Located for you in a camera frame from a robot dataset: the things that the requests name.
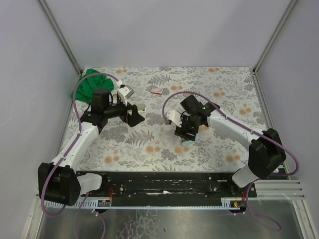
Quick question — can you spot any green cloth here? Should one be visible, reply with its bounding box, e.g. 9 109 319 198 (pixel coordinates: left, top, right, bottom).
75 75 115 104

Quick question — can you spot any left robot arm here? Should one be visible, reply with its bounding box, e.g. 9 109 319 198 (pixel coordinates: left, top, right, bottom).
38 85 145 206

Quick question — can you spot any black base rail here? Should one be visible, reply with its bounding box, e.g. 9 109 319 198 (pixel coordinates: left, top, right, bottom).
49 170 270 207

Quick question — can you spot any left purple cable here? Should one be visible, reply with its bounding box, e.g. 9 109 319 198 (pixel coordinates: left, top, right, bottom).
39 72 123 239

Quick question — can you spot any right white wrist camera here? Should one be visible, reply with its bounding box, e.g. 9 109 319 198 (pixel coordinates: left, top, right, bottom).
165 110 182 127

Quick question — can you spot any olive green stapler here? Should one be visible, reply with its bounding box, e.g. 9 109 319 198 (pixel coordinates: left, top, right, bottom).
137 103 146 114

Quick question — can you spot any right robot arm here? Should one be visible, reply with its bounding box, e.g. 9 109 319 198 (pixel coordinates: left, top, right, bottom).
166 95 286 188

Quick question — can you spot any red staple box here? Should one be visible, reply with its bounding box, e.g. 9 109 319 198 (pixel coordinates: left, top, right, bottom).
151 87 163 95

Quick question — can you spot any light blue stapler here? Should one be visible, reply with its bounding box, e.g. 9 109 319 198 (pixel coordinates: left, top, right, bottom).
181 134 200 147

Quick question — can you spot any floral table mat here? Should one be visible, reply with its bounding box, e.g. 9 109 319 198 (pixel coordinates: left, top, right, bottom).
53 66 269 173

